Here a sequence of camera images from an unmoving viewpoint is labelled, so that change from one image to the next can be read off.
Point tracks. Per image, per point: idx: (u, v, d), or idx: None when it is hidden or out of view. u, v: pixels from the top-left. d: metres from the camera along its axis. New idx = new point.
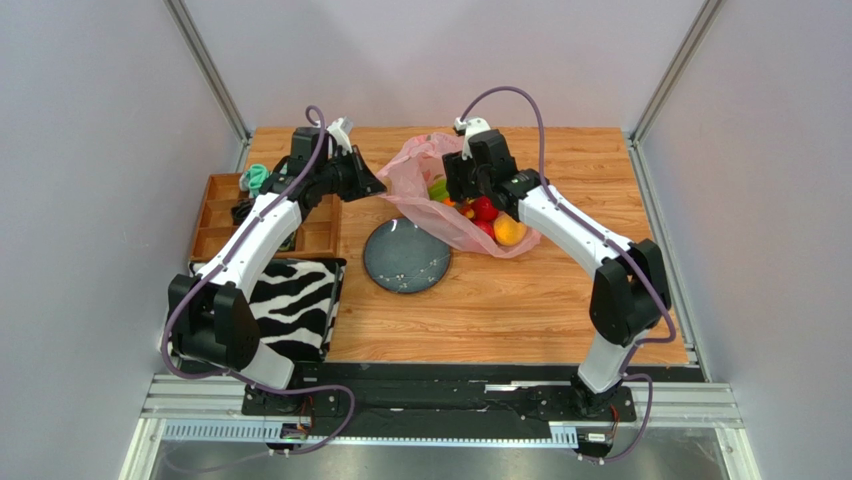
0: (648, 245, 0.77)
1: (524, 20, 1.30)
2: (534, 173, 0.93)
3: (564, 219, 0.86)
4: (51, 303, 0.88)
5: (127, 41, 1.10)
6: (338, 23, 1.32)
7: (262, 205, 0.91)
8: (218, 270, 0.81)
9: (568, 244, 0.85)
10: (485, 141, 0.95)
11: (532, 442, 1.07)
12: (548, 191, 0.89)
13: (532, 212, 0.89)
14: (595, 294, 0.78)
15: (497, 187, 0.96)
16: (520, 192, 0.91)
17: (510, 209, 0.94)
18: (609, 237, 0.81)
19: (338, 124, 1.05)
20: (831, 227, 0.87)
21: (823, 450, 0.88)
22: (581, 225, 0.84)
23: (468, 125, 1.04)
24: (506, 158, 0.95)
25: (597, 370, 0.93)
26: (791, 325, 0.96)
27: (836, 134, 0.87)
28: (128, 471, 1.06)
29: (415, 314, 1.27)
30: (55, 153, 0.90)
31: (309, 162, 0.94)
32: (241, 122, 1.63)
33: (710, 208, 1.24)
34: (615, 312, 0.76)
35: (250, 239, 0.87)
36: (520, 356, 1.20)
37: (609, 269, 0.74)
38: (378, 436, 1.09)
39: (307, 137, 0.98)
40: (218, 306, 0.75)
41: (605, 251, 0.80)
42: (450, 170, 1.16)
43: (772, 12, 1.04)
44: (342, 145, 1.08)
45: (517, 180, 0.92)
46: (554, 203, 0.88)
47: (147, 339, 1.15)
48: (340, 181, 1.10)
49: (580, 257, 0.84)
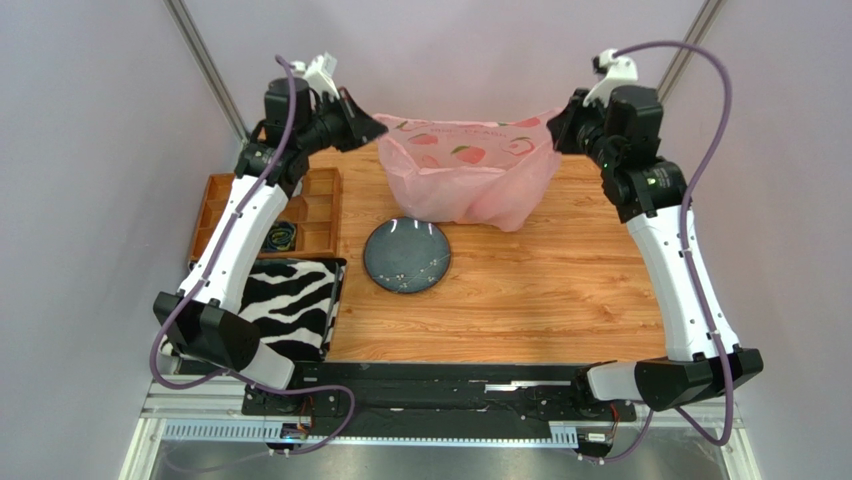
0: (752, 360, 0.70)
1: (523, 21, 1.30)
2: (679, 179, 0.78)
3: (679, 266, 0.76)
4: (50, 305, 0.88)
5: (126, 42, 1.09)
6: (338, 23, 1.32)
7: (240, 196, 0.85)
8: (200, 286, 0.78)
9: (668, 304, 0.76)
10: (637, 107, 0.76)
11: (532, 441, 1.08)
12: (684, 222, 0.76)
13: (651, 239, 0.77)
14: (662, 368, 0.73)
15: (622, 173, 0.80)
16: (651, 205, 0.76)
17: (624, 204, 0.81)
18: (719, 332, 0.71)
19: (319, 66, 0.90)
20: (832, 227, 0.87)
21: (829, 451, 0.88)
22: (698, 297, 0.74)
23: (613, 67, 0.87)
24: (651, 140, 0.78)
25: (612, 387, 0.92)
26: (790, 324, 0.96)
27: (836, 134, 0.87)
28: (128, 470, 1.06)
29: (416, 314, 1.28)
30: (54, 154, 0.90)
31: (285, 133, 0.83)
32: (241, 122, 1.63)
33: (710, 207, 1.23)
34: (671, 396, 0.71)
35: (230, 242, 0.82)
36: (522, 356, 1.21)
37: (695, 367, 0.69)
38: (378, 436, 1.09)
39: (280, 98, 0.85)
40: (205, 327, 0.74)
41: (704, 345, 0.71)
42: (571, 114, 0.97)
43: (771, 11, 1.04)
44: (327, 90, 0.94)
45: (654, 180, 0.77)
46: (682, 247, 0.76)
47: (147, 339, 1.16)
48: (328, 136, 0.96)
49: (671, 320, 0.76)
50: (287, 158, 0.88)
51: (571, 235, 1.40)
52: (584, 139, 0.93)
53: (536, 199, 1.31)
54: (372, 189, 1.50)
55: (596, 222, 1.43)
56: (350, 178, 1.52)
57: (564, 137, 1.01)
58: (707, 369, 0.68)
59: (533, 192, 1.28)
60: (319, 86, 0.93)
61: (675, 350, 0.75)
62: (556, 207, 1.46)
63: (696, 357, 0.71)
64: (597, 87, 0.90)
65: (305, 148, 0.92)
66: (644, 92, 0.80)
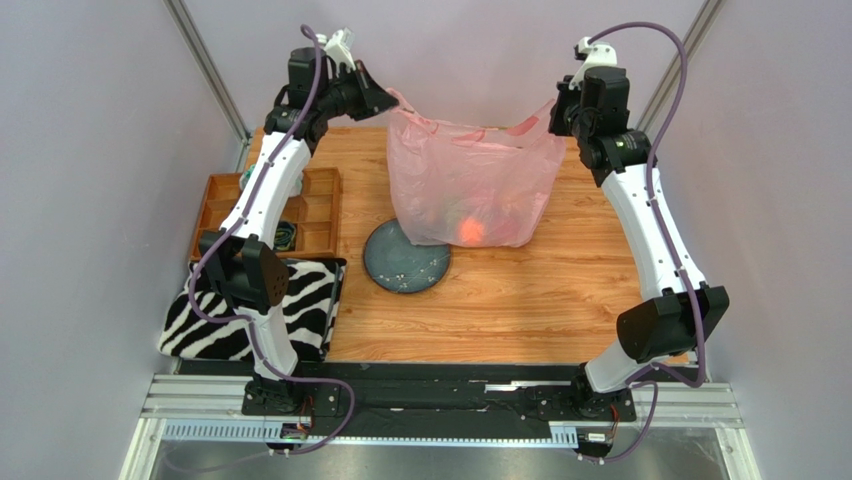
0: (719, 295, 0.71)
1: (523, 23, 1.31)
2: (644, 142, 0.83)
3: (648, 216, 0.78)
4: (51, 306, 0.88)
5: (126, 43, 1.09)
6: (339, 23, 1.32)
7: (270, 148, 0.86)
8: (240, 223, 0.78)
9: (639, 249, 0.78)
10: (605, 80, 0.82)
11: (532, 442, 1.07)
12: (649, 177, 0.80)
13: (620, 193, 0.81)
14: (637, 313, 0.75)
15: (595, 140, 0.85)
16: (620, 163, 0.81)
17: (599, 168, 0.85)
18: (685, 269, 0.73)
19: (338, 39, 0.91)
20: (832, 227, 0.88)
21: (829, 451, 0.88)
22: (664, 236, 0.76)
23: (592, 50, 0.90)
24: (620, 109, 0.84)
25: (606, 373, 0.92)
26: (791, 324, 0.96)
27: (836, 134, 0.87)
28: (128, 470, 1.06)
29: (416, 314, 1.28)
30: (55, 155, 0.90)
31: (312, 89, 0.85)
32: (241, 122, 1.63)
33: (709, 206, 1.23)
34: (647, 334, 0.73)
35: (265, 187, 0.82)
36: (521, 356, 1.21)
37: (666, 301, 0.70)
38: (378, 436, 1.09)
39: (303, 64, 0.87)
40: (245, 259, 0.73)
41: (673, 281, 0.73)
42: (562, 98, 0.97)
43: (772, 12, 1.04)
44: (344, 62, 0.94)
45: (623, 143, 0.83)
46: (648, 197, 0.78)
47: (147, 339, 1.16)
48: (345, 105, 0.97)
49: (643, 262, 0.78)
50: (311, 116, 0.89)
51: (570, 235, 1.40)
52: (568, 118, 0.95)
53: (546, 188, 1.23)
54: (370, 189, 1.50)
55: (596, 222, 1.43)
56: (350, 178, 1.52)
57: (553, 116, 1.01)
58: (676, 303, 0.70)
59: (544, 178, 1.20)
60: (336, 59, 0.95)
61: (647, 290, 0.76)
62: (556, 207, 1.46)
63: (665, 291, 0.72)
64: (579, 72, 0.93)
65: (324, 112, 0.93)
66: (612, 70, 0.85)
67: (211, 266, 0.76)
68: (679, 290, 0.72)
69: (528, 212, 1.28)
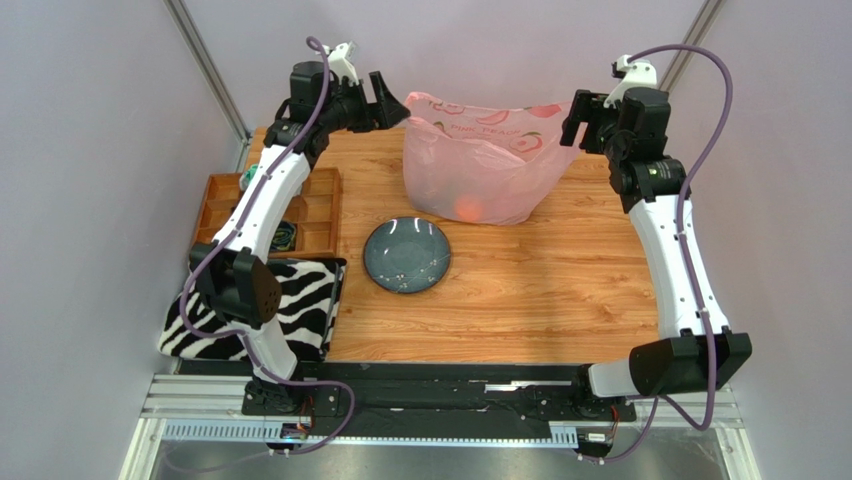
0: (740, 344, 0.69)
1: (523, 22, 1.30)
2: (678, 172, 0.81)
3: (675, 253, 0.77)
4: (49, 306, 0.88)
5: (125, 42, 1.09)
6: (339, 23, 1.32)
7: (268, 162, 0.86)
8: (232, 236, 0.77)
9: (661, 283, 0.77)
10: (645, 104, 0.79)
11: (532, 442, 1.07)
12: (680, 212, 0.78)
13: (648, 224, 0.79)
14: (653, 350, 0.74)
15: (627, 165, 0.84)
16: (651, 191, 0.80)
17: (628, 193, 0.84)
18: (707, 310, 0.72)
19: (342, 52, 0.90)
20: (833, 228, 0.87)
21: (831, 452, 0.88)
22: (689, 275, 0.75)
23: (631, 69, 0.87)
24: (657, 136, 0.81)
25: (609, 381, 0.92)
26: (791, 324, 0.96)
27: (836, 136, 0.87)
28: (128, 471, 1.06)
29: (416, 313, 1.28)
30: (53, 154, 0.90)
31: (315, 109, 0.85)
32: (241, 122, 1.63)
33: (708, 204, 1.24)
34: (659, 371, 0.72)
35: (260, 201, 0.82)
36: (522, 355, 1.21)
37: (682, 343, 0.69)
38: (378, 436, 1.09)
39: (306, 79, 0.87)
40: (238, 272, 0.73)
41: (692, 322, 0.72)
42: (577, 109, 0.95)
43: (773, 12, 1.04)
44: (347, 76, 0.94)
45: (656, 170, 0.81)
46: (677, 230, 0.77)
47: (146, 339, 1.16)
48: (346, 117, 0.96)
49: (663, 298, 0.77)
50: (312, 130, 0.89)
51: (570, 235, 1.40)
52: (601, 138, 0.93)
53: (548, 183, 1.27)
54: (370, 189, 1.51)
55: (596, 221, 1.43)
56: (350, 178, 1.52)
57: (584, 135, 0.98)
58: (693, 345, 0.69)
59: (548, 179, 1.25)
60: (338, 71, 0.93)
61: (664, 327, 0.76)
62: (556, 207, 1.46)
63: (683, 331, 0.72)
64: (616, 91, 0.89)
65: (326, 126, 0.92)
66: (654, 93, 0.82)
67: (203, 278, 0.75)
68: (697, 333, 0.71)
69: (533, 198, 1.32)
